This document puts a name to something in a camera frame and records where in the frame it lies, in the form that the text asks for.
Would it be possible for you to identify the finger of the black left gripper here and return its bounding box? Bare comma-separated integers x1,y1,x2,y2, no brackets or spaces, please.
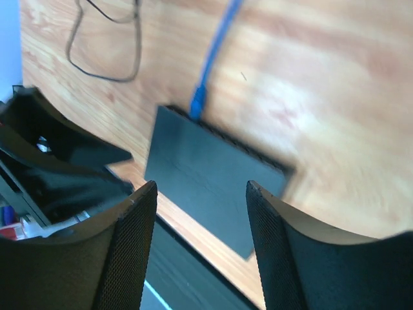
1,85,132,168
0,125,135,227

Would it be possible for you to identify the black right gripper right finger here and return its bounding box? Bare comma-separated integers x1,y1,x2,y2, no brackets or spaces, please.
246,181,412,309

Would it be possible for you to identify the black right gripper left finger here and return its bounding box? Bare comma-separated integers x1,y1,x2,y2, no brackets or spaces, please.
1,181,157,309

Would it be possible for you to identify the black network switch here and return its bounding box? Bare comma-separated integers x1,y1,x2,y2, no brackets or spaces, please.
145,105,295,259

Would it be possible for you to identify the blue ethernet cable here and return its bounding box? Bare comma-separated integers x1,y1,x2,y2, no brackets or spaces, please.
188,0,245,122

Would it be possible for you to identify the thin black adapter cable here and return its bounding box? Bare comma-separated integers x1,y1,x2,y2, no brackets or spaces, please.
66,0,143,83

